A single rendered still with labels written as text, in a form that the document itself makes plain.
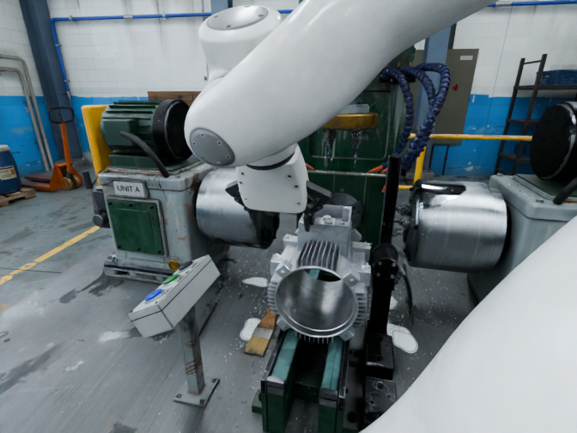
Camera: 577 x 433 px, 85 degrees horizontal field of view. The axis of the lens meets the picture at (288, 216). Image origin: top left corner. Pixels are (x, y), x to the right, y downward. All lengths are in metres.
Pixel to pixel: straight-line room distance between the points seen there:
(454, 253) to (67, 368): 0.95
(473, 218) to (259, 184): 0.58
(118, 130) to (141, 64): 5.96
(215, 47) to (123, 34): 6.85
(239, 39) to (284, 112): 0.09
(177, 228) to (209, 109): 0.74
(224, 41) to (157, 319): 0.41
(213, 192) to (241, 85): 0.70
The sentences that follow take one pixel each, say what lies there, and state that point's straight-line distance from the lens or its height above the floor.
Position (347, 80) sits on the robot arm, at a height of 1.39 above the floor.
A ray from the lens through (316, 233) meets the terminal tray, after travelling 0.64.
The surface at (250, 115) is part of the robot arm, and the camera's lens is 0.27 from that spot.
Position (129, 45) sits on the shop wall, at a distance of 7.12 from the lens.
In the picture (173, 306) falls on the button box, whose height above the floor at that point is 1.06.
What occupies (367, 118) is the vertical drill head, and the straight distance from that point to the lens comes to 0.88.
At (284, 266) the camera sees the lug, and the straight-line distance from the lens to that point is 0.59.
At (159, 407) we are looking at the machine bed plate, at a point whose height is 0.80.
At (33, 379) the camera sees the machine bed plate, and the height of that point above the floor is 0.80.
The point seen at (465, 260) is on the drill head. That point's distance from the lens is 0.91.
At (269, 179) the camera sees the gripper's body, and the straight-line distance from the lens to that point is 0.44.
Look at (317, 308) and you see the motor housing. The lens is 0.73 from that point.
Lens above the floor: 1.38
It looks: 21 degrees down
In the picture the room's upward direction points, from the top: straight up
